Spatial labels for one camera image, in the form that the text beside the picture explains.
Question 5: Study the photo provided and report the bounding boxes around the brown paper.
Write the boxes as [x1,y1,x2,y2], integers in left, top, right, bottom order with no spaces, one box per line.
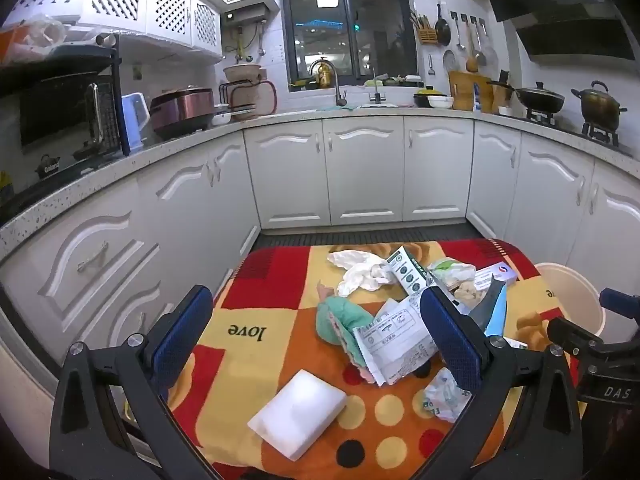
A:
[450,280,483,307]

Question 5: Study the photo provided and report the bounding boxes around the gas stove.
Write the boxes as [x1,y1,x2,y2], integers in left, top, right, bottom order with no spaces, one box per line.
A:
[522,107,621,148]

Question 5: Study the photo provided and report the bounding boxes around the white printed paper packet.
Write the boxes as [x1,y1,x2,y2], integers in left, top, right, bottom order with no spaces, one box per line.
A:
[352,295,438,387]

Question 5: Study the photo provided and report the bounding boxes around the black wok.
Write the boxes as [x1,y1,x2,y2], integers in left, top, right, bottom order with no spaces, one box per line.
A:
[487,80,566,113]

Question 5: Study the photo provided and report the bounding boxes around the white tissue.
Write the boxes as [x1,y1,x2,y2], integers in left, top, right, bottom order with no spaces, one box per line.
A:
[327,250,396,297]

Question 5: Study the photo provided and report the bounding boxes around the clear plastic wrapper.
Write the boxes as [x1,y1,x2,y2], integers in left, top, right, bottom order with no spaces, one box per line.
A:
[422,367,472,423]

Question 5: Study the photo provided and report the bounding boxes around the green white drink carton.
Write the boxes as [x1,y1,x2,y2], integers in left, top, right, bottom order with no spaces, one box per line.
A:
[386,246,435,297]

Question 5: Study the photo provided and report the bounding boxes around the cream plastic bin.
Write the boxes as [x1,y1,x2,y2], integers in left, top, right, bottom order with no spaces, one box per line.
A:
[532,261,607,338]

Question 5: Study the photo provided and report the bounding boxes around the red brown rice cooker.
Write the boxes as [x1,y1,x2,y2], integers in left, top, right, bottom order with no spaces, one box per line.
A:
[150,87,216,141]

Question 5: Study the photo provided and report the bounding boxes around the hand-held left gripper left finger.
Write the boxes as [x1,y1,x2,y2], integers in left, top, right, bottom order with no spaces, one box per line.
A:
[49,285,215,480]

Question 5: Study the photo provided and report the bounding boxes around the hanging steel ladle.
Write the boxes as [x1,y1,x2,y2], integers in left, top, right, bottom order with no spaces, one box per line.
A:
[452,11,467,52]

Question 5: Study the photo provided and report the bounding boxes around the brass cooking pot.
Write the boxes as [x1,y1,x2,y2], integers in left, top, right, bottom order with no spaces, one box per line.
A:
[571,80,628,126]

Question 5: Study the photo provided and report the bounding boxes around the green white bag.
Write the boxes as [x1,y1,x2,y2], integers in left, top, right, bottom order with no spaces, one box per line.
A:
[429,258,477,291]

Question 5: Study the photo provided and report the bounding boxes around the yellow lidded pot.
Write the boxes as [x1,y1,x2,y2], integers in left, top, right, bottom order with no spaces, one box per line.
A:
[413,86,449,108]

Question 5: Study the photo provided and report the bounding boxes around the wooden knife holder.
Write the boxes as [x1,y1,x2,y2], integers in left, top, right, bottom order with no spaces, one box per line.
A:
[410,10,440,46]

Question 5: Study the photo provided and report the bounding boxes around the wooden cutting board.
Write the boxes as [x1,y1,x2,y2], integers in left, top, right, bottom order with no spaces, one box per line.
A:
[448,71,493,112]

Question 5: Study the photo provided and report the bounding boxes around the hanging wooden spatula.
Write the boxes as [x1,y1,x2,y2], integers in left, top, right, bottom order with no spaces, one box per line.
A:
[465,14,480,72]

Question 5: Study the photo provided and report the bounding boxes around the clear plastic bag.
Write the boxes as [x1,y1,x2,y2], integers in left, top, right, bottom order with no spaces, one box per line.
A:
[22,16,68,51]

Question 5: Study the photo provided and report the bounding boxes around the red yellow printed blanket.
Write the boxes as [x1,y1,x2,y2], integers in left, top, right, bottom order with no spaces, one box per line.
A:
[125,240,583,480]

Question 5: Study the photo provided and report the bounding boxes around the white foam sponge block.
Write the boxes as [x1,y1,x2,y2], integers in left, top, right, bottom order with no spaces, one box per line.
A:
[247,369,348,461]

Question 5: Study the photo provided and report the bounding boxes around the red wire dish rack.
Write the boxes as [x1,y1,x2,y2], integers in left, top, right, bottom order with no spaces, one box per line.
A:
[219,79,278,121]

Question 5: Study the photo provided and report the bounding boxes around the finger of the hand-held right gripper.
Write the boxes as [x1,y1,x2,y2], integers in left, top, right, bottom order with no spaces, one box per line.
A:
[599,287,640,318]
[546,317,608,361]

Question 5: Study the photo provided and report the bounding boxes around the blue electric kettle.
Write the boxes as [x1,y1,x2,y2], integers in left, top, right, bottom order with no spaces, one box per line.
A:
[121,92,152,156]

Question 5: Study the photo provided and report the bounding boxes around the white lattice upper cabinets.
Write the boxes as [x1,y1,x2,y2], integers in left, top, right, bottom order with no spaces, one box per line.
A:
[0,0,223,63]

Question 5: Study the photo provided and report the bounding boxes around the dark kitchen window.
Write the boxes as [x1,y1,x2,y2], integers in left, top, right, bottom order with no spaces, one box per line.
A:
[281,0,418,93]

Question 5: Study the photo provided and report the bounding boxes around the black microwave oven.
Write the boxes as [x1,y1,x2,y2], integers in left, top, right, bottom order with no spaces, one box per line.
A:
[0,72,123,183]

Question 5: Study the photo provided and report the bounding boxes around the hanging kitchen utensils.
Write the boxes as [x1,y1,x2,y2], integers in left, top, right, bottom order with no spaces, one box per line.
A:
[477,17,499,68]

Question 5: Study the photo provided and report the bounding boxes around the blue white toothpaste box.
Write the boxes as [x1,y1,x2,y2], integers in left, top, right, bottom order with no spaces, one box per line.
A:
[472,262,518,291]

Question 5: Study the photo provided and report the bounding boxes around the small steel tap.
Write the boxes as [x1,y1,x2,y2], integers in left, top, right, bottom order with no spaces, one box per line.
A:
[369,67,386,106]

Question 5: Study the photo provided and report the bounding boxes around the steel sink faucet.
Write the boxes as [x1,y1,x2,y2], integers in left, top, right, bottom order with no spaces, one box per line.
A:
[309,59,348,107]

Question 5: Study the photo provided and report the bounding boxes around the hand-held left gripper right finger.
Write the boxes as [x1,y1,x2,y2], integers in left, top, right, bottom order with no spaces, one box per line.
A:
[419,287,585,480]

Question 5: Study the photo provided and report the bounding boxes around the black range hood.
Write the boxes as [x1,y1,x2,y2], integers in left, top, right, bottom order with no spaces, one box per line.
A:
[477,0,636,63]

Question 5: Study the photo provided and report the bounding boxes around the white lower kitchen cabinets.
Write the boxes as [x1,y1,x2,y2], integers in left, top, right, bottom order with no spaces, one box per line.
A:
[0,115,640,391]

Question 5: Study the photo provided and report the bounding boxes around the beige clay pot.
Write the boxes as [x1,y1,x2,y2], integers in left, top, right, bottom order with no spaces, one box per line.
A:
[223,63,266,83]

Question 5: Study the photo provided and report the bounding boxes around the hanging black frying pan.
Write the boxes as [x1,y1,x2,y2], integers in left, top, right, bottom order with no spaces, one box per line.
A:
[434,4,452,47]

